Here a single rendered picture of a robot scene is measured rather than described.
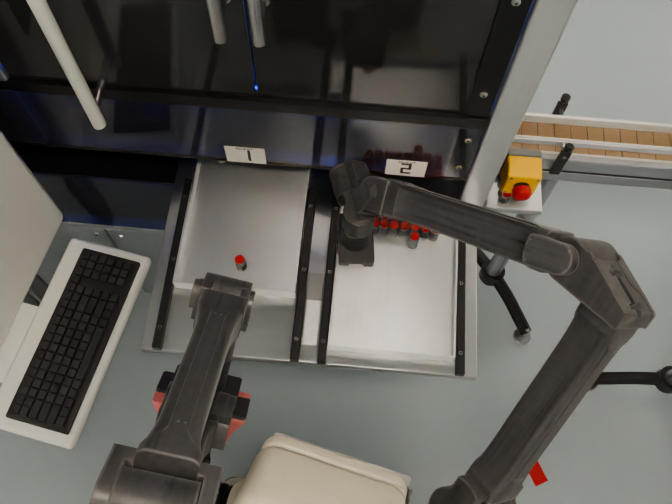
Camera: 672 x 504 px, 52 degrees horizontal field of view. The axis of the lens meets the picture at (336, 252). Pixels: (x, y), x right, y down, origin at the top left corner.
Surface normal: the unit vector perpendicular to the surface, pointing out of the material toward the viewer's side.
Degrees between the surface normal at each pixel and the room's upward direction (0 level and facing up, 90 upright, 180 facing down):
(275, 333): 0
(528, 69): 90
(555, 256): 55
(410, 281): 0
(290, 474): 42
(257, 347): 0
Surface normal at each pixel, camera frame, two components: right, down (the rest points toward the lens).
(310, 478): 0.22, -0.88
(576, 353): -0.77, 0.02
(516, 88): -0.08, 0.91
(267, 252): 0.02, -0.40
